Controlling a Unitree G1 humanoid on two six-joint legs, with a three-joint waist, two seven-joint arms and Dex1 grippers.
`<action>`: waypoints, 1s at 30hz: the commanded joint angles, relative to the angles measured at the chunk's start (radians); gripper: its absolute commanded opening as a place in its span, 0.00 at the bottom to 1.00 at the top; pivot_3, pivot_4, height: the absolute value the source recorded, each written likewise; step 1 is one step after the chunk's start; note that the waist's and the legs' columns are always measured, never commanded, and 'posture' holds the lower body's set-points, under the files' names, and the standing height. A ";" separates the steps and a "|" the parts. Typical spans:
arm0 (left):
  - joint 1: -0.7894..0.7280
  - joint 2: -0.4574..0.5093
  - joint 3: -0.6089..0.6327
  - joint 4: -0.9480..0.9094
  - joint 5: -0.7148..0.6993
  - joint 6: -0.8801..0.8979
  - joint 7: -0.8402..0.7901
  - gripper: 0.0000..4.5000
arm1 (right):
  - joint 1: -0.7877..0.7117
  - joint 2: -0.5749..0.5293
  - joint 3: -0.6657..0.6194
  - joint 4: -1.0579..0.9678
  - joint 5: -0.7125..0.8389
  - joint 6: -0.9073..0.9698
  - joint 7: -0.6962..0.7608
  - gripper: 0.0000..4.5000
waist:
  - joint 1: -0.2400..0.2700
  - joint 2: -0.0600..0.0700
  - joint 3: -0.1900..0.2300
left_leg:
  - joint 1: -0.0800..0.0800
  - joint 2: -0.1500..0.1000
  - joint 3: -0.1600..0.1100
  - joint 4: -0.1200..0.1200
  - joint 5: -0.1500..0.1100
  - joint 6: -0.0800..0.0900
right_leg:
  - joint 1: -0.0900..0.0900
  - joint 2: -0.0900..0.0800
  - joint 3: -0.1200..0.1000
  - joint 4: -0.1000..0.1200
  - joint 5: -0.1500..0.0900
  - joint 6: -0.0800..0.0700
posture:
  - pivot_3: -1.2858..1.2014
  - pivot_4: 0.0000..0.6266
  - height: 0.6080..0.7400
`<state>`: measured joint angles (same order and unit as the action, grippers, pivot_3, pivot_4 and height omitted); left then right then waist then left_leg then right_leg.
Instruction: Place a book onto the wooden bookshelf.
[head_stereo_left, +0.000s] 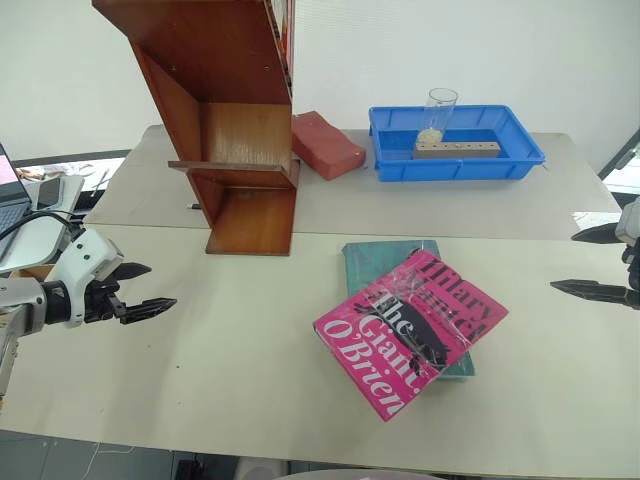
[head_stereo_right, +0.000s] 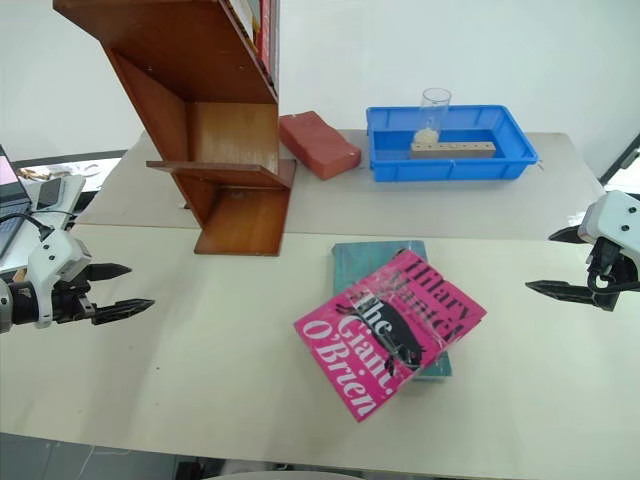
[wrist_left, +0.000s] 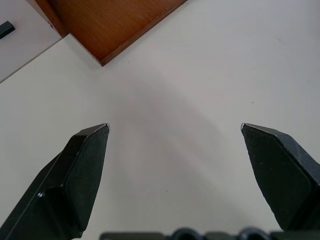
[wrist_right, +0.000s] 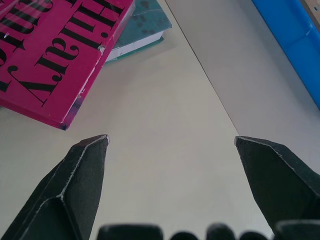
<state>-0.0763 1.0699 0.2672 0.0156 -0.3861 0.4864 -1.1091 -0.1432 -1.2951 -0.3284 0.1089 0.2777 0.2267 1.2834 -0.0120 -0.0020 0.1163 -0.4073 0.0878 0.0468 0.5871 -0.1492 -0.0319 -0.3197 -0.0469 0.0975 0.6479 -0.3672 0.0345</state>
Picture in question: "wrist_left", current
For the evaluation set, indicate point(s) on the brown wooden board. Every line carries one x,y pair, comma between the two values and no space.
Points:
110,27

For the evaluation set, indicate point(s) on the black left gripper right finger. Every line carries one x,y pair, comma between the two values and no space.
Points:
282,175

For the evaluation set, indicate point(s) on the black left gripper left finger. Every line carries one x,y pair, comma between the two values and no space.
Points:
70,180

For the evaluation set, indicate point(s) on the dark green metal bar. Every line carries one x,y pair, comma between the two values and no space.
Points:
5,28

